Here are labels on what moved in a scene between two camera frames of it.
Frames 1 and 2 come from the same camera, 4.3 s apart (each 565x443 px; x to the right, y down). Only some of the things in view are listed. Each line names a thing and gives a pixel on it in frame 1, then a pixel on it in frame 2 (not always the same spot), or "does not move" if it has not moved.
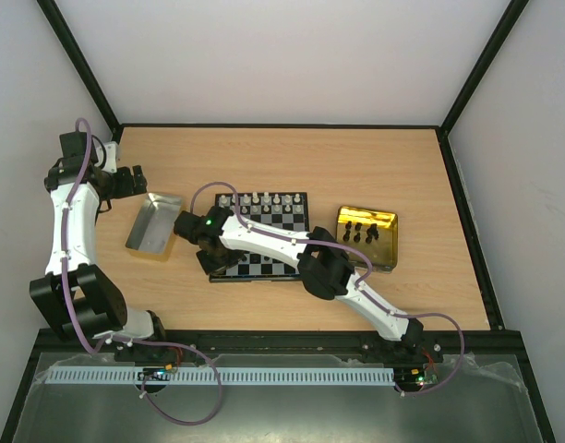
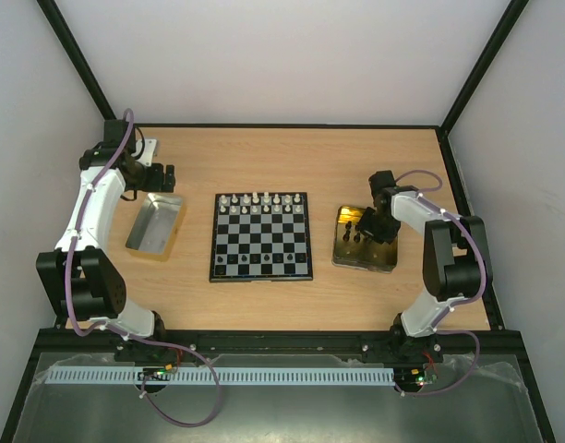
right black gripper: (213, 262) → (372, 223)
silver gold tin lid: (155, 226) does not move
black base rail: (166, 343) does not move
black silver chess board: (285, 210) does not move
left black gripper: (126, 186) → (156, 185)
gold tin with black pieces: (373, 231) does not move
